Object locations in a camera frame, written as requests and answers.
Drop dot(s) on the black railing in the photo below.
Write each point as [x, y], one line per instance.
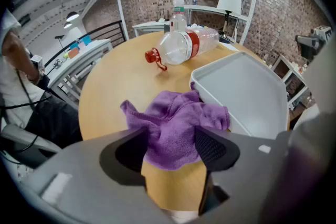
[105, 31]

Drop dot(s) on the grey tray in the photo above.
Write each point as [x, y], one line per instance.
[244, 91]

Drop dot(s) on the purple cloth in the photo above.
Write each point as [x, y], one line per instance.
[173, 126]

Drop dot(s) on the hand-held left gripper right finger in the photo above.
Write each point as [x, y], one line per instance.
[249, 178]

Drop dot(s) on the large clear bottle red label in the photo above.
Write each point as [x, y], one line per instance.
[183, 44]

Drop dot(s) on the small clear bottle green label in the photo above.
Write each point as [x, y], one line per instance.
[178, 21]

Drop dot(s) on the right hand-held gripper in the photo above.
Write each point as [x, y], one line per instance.
[309, 46]

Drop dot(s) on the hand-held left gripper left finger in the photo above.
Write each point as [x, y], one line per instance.
[86, 178]

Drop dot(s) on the small white desk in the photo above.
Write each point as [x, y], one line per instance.
[149, 26]

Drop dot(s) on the orange box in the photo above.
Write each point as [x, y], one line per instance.
[74, 53]

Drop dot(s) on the long white desk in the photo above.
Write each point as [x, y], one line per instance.
[78, 60]

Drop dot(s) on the black router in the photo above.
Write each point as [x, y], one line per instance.
[163, 18]

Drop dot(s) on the black pendant lamp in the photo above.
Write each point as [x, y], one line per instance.
[72, 16]
[67, 25]

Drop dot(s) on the white side rack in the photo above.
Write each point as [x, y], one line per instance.
[291, 78]

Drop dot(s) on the grey office chair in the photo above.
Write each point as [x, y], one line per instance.
[23, 144]

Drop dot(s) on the blue box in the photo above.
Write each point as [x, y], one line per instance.
[85, 40]

